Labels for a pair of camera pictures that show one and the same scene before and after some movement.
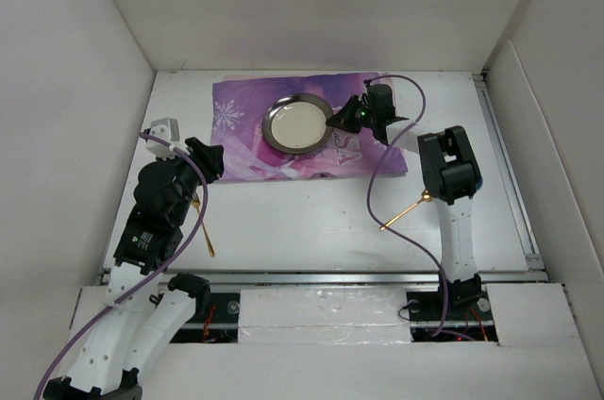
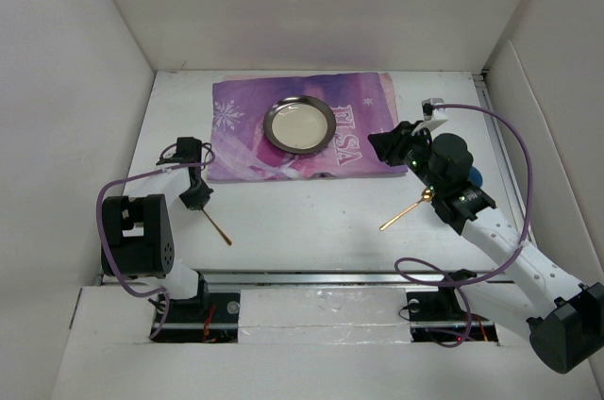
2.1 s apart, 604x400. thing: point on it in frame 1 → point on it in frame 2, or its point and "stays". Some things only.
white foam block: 322,316 stays
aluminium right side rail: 514,191 stays
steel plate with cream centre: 296,124 stays
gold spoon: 426,196 stays
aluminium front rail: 336,276 stays
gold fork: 195,202 → 217,226
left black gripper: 208,158 → 198,202
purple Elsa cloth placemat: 238,108 stays
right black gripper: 343,119 → 389,145
